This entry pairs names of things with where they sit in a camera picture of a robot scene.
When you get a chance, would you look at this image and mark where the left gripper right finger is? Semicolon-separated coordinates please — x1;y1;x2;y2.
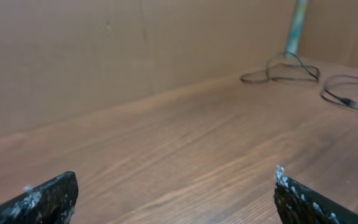
273;165;358;224

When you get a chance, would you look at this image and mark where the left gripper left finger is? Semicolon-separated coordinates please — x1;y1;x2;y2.
0;171;78;224

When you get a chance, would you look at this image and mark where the black usb cable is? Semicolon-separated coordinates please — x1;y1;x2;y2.
319;74;358;119
239;51;321;85

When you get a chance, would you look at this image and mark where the cardboard board backdrop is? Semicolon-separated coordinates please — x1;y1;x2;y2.
0;0;295;136

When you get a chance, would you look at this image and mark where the right side cardboard board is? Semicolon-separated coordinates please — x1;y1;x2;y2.
298;0;358;68

